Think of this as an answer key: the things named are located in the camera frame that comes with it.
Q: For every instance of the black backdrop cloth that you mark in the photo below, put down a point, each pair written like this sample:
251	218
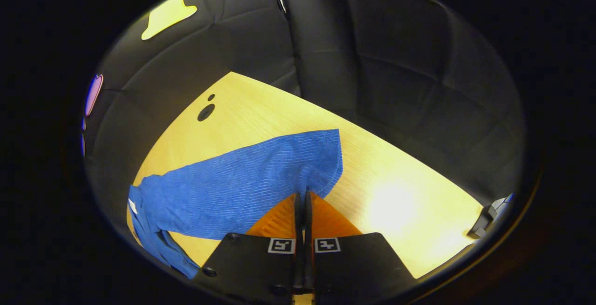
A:
396	63

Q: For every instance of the black table clamp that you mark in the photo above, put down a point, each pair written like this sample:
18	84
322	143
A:
484	221

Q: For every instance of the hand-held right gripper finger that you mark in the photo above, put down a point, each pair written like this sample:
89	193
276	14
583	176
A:
297	230
308	230

